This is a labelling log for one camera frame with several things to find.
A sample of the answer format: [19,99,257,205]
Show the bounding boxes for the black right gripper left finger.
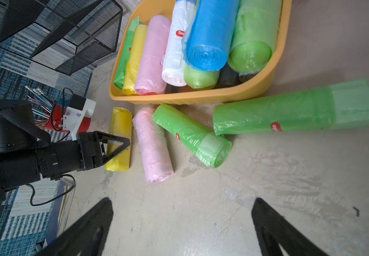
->
[37,197,114,256]

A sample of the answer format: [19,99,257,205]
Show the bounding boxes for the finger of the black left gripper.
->
[94,131,131,165]

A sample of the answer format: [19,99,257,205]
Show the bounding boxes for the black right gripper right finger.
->
[251,197,326,256]

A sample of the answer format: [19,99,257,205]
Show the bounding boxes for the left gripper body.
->
[0,131,108,201]

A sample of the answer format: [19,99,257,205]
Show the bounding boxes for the yellow roll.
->
[104,107,133,172]
[122,24,148,96]

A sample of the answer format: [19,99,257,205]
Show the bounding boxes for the pink roll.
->
[133,107,174,183]
[134,15,171,96]

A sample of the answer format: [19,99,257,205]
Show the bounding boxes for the short green roll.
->
[151,103,233,168]

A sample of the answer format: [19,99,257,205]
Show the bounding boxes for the white roll with blue band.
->
[162,1,197,87]

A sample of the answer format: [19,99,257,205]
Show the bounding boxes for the light green roll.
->
[184,65,220,90]

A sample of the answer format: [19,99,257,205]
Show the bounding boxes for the green roll with red label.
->
[213,80,369,135]

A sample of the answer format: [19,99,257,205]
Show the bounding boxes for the grey trash bag roll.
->
[215,64,240,89]

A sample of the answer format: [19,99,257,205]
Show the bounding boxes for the blue trash bag roll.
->
[183,0,240,71]

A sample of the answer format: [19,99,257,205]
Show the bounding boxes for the fat green roll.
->
[228,0,282,73]

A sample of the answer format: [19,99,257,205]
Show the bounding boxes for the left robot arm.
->
[0,100,131,201]

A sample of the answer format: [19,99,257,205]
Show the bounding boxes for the yellow plastic storage box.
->
[108,0,293,106]

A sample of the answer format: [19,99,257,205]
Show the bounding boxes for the red pen cup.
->
[43,103,91,133]

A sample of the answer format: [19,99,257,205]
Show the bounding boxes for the black mesh shelf rack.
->
[0,1,123,75]

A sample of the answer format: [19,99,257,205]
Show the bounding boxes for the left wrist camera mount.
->
[60,95,97,141]

